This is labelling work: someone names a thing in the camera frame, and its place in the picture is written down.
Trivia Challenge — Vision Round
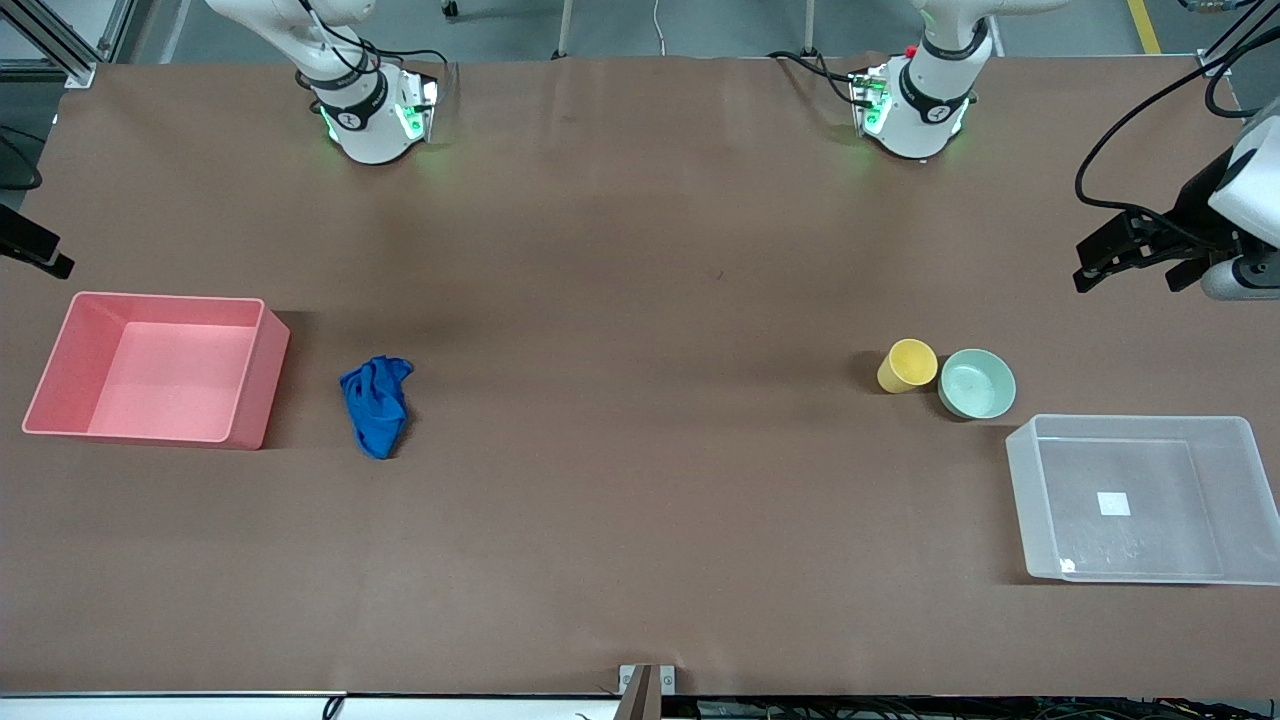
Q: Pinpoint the yellow plastic cup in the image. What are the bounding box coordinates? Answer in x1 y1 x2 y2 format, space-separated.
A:
877 339 939 394

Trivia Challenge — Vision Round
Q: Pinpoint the pink plastic bin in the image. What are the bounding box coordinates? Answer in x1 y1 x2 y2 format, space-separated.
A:
22 291 291 451

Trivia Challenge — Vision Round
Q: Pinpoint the clear plastic box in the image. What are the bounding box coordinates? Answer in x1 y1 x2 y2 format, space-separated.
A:
1005 414 1280 585

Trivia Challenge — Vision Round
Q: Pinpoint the blue cloth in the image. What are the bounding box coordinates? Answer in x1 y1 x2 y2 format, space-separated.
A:
339 355 415 461

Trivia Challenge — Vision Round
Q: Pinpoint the brown paper table cover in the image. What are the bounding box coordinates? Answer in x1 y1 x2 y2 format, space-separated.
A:
0 54 1280 699

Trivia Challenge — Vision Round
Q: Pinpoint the mint green bowl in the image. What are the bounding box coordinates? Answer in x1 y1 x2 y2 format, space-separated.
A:
938 348 1017 420

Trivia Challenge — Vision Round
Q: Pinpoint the black left base cable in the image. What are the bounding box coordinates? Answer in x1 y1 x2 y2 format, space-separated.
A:
767 49 867 107

